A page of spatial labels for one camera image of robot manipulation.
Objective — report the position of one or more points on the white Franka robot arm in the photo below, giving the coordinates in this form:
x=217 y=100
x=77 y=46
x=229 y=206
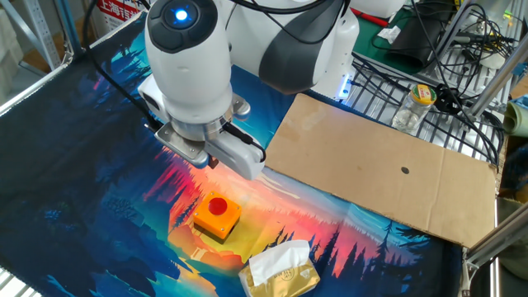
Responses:
x=189 y=82

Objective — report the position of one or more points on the gold tissue pack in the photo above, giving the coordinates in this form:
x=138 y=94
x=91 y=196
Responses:
x=284 y=281

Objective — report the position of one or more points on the pale green roll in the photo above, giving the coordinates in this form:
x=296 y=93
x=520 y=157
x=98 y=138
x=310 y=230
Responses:
x=515 y=119

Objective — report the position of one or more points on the printed sunset landscape mat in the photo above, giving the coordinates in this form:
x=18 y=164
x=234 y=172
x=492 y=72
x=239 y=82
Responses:
x=82 y=185

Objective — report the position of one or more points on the flat brown cardboard sheet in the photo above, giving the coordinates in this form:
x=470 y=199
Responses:
x=371 y=173

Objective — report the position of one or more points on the glass jar with yellow lid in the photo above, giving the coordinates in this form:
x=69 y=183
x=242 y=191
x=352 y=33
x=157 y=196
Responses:
x=412 y=111

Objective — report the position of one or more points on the slanted aluminium profile bar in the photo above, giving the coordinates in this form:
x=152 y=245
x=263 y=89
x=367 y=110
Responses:
x=495 y=78

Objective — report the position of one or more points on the black fabric pouch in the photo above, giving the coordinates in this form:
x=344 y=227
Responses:
x=416 y=41

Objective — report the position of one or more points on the grey slotted rack upright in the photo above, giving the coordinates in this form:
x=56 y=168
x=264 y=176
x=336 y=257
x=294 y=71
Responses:
x=41 y=33

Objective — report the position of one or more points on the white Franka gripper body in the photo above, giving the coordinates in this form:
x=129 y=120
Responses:
x=243 y=161

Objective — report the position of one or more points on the red marker pen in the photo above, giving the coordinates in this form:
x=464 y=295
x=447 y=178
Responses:
x=371 y=17

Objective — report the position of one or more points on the orange box with red button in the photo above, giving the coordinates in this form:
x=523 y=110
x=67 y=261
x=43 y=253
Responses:
x=226 y=224

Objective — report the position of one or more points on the red and white printed sign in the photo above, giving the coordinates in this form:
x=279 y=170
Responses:
x=117 y=10

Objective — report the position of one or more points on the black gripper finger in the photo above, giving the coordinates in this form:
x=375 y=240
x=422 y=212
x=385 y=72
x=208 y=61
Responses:
x=211 y=161
x=216 y=162

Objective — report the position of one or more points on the green cutting mat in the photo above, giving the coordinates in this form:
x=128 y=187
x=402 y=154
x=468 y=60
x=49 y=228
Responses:
x=367 y=41

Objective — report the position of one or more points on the aluminium frame rail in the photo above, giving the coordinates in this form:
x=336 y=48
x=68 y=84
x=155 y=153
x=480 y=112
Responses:
x=495 y=239

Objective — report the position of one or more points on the black plug adapter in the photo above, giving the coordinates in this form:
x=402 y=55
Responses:
x=447 y=99

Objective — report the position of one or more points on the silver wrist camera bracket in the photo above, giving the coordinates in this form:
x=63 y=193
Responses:
x=177 y=142

